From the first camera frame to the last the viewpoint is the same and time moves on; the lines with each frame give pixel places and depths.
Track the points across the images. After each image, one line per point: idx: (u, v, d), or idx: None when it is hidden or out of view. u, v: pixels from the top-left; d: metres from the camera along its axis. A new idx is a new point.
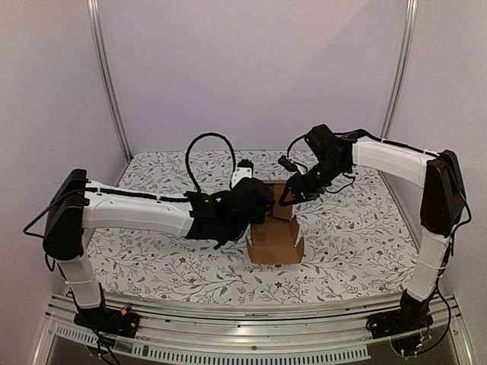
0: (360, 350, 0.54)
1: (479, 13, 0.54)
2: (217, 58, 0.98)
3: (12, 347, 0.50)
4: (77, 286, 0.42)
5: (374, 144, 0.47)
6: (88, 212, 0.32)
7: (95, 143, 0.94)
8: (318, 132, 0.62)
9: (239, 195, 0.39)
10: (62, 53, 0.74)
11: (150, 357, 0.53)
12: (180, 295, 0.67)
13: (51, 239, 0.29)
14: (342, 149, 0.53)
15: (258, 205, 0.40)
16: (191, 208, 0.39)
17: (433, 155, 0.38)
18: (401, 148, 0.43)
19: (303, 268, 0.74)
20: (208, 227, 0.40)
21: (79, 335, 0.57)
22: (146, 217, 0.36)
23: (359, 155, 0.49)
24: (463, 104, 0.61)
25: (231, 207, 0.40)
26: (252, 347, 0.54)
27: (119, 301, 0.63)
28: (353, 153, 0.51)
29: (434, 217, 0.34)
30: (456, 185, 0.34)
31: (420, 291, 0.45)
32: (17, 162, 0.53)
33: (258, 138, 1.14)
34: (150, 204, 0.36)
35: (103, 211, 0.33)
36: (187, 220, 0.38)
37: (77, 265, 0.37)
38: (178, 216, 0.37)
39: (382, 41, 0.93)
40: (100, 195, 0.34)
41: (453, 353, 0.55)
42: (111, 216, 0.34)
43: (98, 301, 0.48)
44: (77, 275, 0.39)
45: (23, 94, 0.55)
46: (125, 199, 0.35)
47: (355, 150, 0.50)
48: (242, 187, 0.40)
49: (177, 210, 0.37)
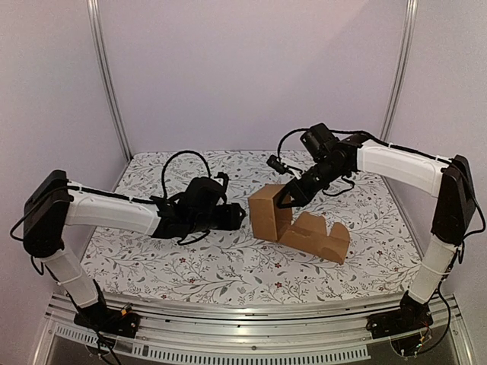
0: (360, 350, 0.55)
1: (479, 14, 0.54)
2: (216, 58, 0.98)
3: (13, 345, 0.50)
4: (68, 283, 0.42)
5: (382, 149, 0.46)
6: (72, 208, 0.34)
7: (95, 143, 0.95)
8: (317, 132, 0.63)
9: (194, 194, 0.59)
10: (62, 55, 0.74)
11: (150, 357, 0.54)
12: (179, 295, 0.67)
13: (36, 237, 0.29)
14: (345, 154, 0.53)
15: (208, 198, 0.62)
16: (157, 211, 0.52)
17: (445, 161, 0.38)
18: (412, 153, 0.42)
19: (303, 268, 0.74)
20: (170, 225, 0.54)
21: (79, 335, 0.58)
22: (116, 215, 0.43)
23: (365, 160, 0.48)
24: (463, 104, 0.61)
25: (188, 206, 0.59)
26: (252, 347, 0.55)
27: (119, 301, 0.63)
28: (358, 160, 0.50)
29: (448, 226, 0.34)
30: (471, 191, 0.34)
31: (423, 293, 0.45)
32: (17, 162, 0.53)
33: (258, 138, 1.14)
34: (122, 204, 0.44)
35: (84, 207, 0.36)
36: (154, 220, 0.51)
37: (62, 258, 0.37)
38: (147, 215, 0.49)
39: (383, 40, 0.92)
40: (81, 194, 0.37)
41: (454, 353, 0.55)
42: (91, 214, 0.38)
43: (96, 296, 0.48)
44: (66, 274, 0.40)
45: (23, 96, 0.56)
46: (101, 198, 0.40)
47: (361, 156, 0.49)
48: (193, 189, 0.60)
49: (146, 210, 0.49)
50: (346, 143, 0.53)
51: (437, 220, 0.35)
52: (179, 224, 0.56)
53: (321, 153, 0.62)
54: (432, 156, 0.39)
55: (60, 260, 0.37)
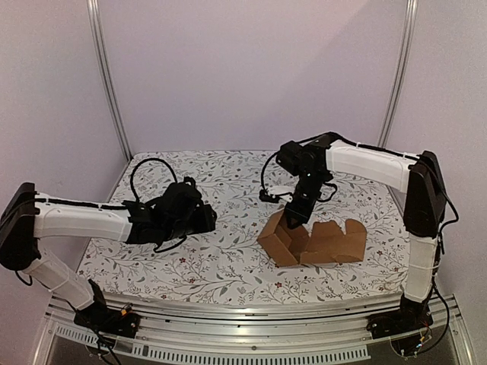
0: (360, 350, 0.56)
1: (479, 14, 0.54)
2: (216, 59, 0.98)
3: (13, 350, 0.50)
4: (58, 287, 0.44)
5: (348, 149, 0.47)
6: (41, 220, 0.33)
7: (94, 144, 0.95)
8: (288, 150, 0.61)
9: (170, 199, 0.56)
10: (62, 56, 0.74)
11: (150, 357, 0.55)
12: (180, 295, 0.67)
13: (4, 250, 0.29)
14: (314, 156, 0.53)
15: (184, 204, 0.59)
16: (129, 215, 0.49)
17: (412, 157, 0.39)
18: (379, 152, 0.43)
19: (303, 268, 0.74)
20: (144, 231, 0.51)
21: (79, 336, 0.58)
22: (91, 224, 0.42)
23: (334, 161, 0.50)
24: (463, 105, 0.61)
25: (163, 211, 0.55)
26: (252, 347, 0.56)
27: (119, 301, 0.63)
28: (327, 160, 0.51)
29: (419, 222, 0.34)
30: (440, 185, 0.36)
31: (417, 293, 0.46)
32: (17, 162, 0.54)
33: (258, 137, 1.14)
34: (97, 213, 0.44)
35: (52, 218, 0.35)
36: (126, 226, 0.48)
37: (41, 267, 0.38)
38: (119, 221, 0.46)
39: (383, 39, 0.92)
40: (48, 205, 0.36)
41: (454, 353, 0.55)
42: (58, 223, 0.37)
43: (90, 296, 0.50)
44: (52, 279, 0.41)
45: (23, 97, 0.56)
46: (71, 208, 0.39)
47: (329, 156, 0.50)
48: (170, 194, 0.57)
49: (116, 217, 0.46)
50: (315, 145, 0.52)
51: (406, 217, 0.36)
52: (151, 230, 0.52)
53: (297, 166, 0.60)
54: (399, 153, 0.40)
55: (41, 268, 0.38)
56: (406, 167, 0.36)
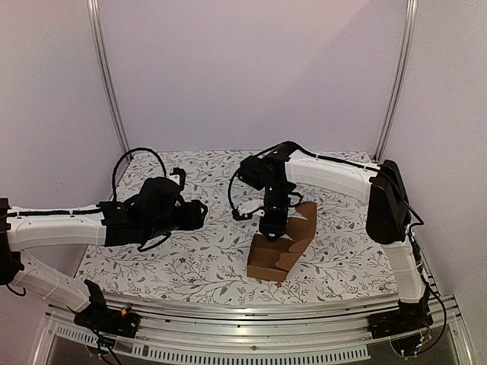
0: (360, 350, 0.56)
1: (478, 15, 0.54)
2: (216, 59, 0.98)
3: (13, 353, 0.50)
4: (52, 293, 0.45)
5: (305, 160, 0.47)
6: (12, 236, 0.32)
7: (94, 144, 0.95)
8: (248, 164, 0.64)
9: (144, 197, 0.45)
10: (62, 56, 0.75)
11: (150, 357, 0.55)
12: (180, 295, 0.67)
13: None
14: (273, 166, 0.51)
15: (162, 202, 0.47)
16: (103, 217, 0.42)
17: (374, 169, 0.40)
18: (337, 163, 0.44)
19: (302, 268, 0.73)
20: (122, 232, 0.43)
21: (79, 336, 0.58)
22: (65, 232, 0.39)
23: (295, 173, 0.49)
24: (463, 104, 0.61)
25: (141, 211, 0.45)
26: (252, 347, 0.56)
27: (120, 301, 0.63)
28: (287, 172, 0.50)
29: (383, 230, 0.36)
30: (399, 194, 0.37)
31: (412, 294, 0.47)
32: (18, 162, 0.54)
33: (258, 138, 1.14)
34: (68, 219, 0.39)
35: (25, 233, 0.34)
36: (101, 229, 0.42)
37: (27, 277, 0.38)
38: (92, 226, 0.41)
39: (383, 39, 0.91)
40: (19, 218, 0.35)
41: (454, 353, 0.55)
42: (32, 236, 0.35)
43: (86, 299, 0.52)
44: (43, 286, 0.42)
45: (23, 96, 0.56)
46: (42, 217, 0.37)
47: (289, 169, 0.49)
48: (145, 189, 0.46)
49: (89, 220, 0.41)
50: (272, 156, 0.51)
51: (370, 226, 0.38)
52: (132, 230, 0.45)
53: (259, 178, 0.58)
54: (361, 163, 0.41)
55: (27, 278, 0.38)
56: (367, 180, 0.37)
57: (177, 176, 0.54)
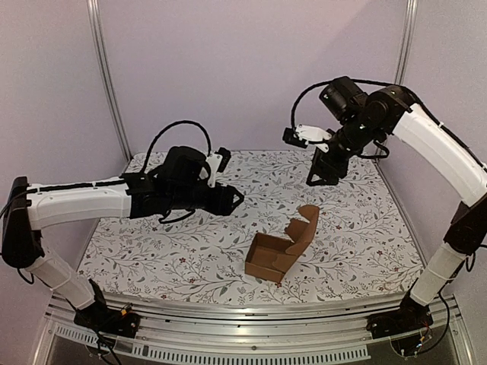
0: (360, 350, 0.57)
1: (479, 16, 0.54)
2: (216, 59, 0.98)
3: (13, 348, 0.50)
4: (61, 287, 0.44)
5: (430, 122, 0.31)
6: (33, 213, 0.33)
7: (94, 144, 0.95)
8: (342, 90, 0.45)
9: (171, 165, 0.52)
10: (62, 56, 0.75)
11: (150, 357, 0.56)
12: (179, 295, 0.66)
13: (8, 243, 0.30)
14: (387, 106, 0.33)
15: (189, 169, 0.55)
16: (127, 188, 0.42)
17: None
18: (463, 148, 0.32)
19: (303, 268, 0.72)
20: (148, 202, 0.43)
21: (80, 336, 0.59)
22: (90, 207, 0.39)
23: (408, 129, 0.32)
24: (463, 105, 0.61)
25: (166, 179, 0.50)
26: (252, 347, 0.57)
27: (119, 301, 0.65)
28: (402, 123, 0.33)
29: (464, 239, 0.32)
30: None
31: (423, 296, 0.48)
32: (18, 162, 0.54)
33: (258, 138, 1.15)
34: (91, 192, 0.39)
35: (46, 208, 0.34)
36: (126, 200, 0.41)
37: (45, 265, 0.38)
38: (116, 197, 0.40)
39: (384, 39, 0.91)
40: (40, 195, 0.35)
41: (454, 353, 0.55)
42: (56, 211, 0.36)
43: (91, 296, 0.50)
44: (55, 278, 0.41)
45: (23, 97, 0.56)
46: (65, 192, 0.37)
47: (406, 122, 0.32)
48: (171, 160, 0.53)
49: (112, 192, 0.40)
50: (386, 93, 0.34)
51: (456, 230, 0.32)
52: (158, 201, 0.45)
53: (350, 110, 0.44)
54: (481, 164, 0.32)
55: (45, 267, 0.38)
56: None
57: (219, 156, 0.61)
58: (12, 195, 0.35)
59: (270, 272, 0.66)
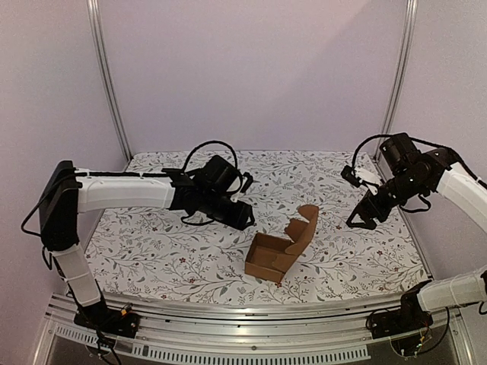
0: (360, 350, 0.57)
1: (479, 15, 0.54)
2: (216, 59, 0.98)
3: (17, 339, 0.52)
4: (74, 281, 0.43)
5: (470, 178, 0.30)
6: (83, 195, 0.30)
7: (94, 143, 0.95)
8: (401, 142, 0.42)
9: (214, 169, 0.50)
10: (63, 57, 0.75)
11: (150, 357, 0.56)
12: (180, 295, 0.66)
13: (46, 227, 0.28)
14: (431, 167, 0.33)
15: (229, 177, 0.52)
16: (171, 181, 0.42)
17: None
18: None
19: (303, 268, 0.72)
20: (189, 197, 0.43)
21: (79, 335, 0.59)
22: (135, 195, 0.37)
23: (449, 186, 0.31)
24: (463, 105, 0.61)
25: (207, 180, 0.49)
26: (252, 347, 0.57)
27: (120, 301, 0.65)
28: (441, 181, 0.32)
29: None
30: None
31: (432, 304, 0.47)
32: (17, 162, 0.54)
33: (259, 138, 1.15)
34: (136, 181, 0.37)
35: (95, 192, 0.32)
36: (170, 191, 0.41)
37: (74, 254, 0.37)
38: (162, 187, 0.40)
39: (384, 39, 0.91)
40: (88, 177, 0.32)
41: (454, 353, 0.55)
42: (103, 196, 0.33)
43: (98, 296, 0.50)
44: (74, 271, 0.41)
45: (23, 97, 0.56)
46: (112, 178, 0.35)
47: (445, 179, 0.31)
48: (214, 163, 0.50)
49: (159, 182, 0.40)
50: (434, 155, 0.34)
51: None
52: (197, 196, 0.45)
53: (402, 166, 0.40)
54: None
55: (71, 256, 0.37)
56: None
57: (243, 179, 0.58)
58: (55, 172, 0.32)
59: (268, 273, 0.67)
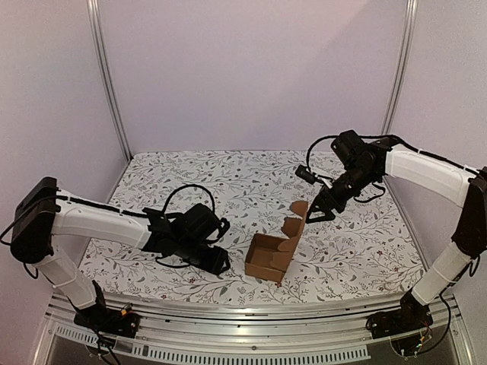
0: (360, 350, 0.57)
1: (479, 16, 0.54)
2: (216, 59, 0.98)
3: (11, 348, 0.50)
4: (65, 286, 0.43)
5: (409, 153, 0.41)
6: (59, 218, 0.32)
7: (93, 143, 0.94)
8: (347, 139, 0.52)
9: (193, 219, 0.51)
10: (63, 58, 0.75)
11: (150, 357, 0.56)
12: (179, 295, 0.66)
13: (19, 243, 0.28)
14: (374, 156, 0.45)
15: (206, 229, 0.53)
16: (149, 223, 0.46)
17: (473, 172, 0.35)
18: (442, 161, 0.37)
19: (303, 268, 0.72)
20: (163, 240, 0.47)
21: (80, 336, 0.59)
22: (109, 230, 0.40)
23: (394, 164, 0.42)
24: (463, 106, 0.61)
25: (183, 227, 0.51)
26: (252, 347, 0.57)
27: (119, 301, 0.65)
28: (386, 163, 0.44)
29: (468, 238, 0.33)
30: None
31: (426, 296, 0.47)
32: (17, 161, 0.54)
33: (259, 138, 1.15)
34: (116, 218, 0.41)
35: (72, 218, 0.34)
36: (144, 234, 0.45)
37: (53, 263, 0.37)
38: (139, 228, 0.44)
39: (384, 39, 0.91)
40: (70, 204, 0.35)
41: (454, 353, 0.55)
42: (79, 224, 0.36)
43: (93, 298, 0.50)
44: (60, 277, 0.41)
45: (23, 97, 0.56)
46: (93, 209, 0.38)
47: (388, 159, 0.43)
48: (194, 212, 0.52)
49: (138, 223, 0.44)
50: (376, 145, 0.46)
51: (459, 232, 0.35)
52: (167, 242, 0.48)
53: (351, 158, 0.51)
54: (459, 165, 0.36)
55: (52, 265, 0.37)
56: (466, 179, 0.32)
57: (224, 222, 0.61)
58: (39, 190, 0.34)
59: (267, 273, 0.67)
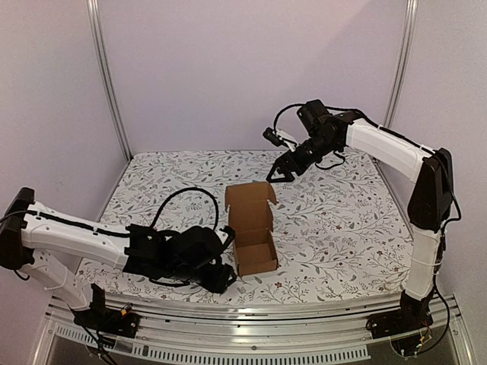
0: (360, 350, 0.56)
1: (479, 15, 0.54)
2: (216, 59, 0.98)
3: (11, 350, 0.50)
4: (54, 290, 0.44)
5: (371, 128, 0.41)
6: (24, 234, 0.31)
7: (93, 142, 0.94)
8: (313, 107, 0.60)
9: (184, 246, 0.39)
10: (63, 57, 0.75)
11: (150, 357, 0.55)
12: (180, 295, 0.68)
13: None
14: (336, 128, 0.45)
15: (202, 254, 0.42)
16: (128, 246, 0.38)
17: (429, 150, 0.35)
18: (400, 138, 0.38)
19: (303, 268, 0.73)
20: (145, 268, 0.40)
21: (79, 336, 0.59)
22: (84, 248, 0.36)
23: (354, 138, 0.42)
24: (463, 105, 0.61)
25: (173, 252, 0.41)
26: (252, 347, 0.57)
27: (119, 301, 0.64)
28: (347, 136, 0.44)
29: (421, 214, 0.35)
30: (448, 184, 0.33)
31: (418, 291, 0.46)
32: (18, 162, 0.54)
33: (259, 138, 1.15)
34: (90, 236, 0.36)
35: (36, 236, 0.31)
36: (122, 257, 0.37)
37: (37, 271, 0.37)
38: (112, 251, 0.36)
39: (384, 39, 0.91)
40: (39, 220, 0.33)
41: (454, 353, 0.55)
42: (50, 241, 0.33)
43: (86, 302, 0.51)
44: (49, 282, 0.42)
45: (23, 97, 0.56)
46: (68, 225, 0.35)
47: (349, 132, 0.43)
48: (190, 235, 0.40)
49: (112, 245, 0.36)
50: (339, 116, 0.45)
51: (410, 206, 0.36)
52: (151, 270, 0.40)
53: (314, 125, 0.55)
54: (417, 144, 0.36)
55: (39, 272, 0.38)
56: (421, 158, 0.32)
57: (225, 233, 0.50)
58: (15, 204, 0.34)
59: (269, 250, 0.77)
